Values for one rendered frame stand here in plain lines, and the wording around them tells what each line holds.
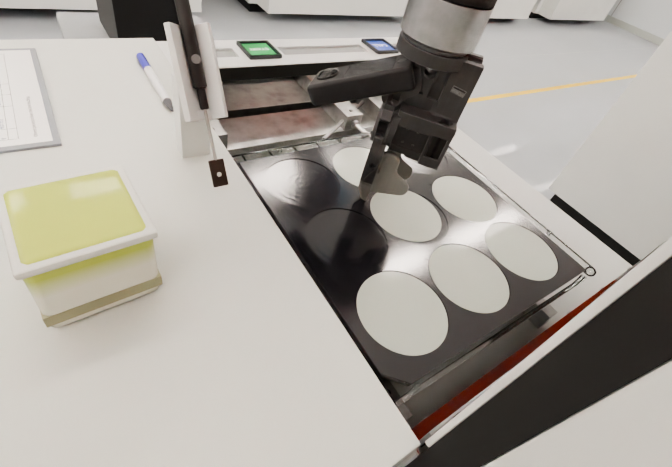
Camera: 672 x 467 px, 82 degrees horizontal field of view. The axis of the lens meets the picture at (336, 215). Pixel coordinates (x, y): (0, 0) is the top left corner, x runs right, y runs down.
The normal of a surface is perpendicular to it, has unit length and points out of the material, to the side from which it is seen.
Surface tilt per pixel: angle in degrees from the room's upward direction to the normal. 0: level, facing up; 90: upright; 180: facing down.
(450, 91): 90
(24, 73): 0
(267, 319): 0
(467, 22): 90
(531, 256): 0
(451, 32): 90
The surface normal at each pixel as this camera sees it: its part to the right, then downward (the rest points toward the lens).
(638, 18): -0.82, 0.25
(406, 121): -0.26, 0.63
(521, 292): 0.22, -0.70
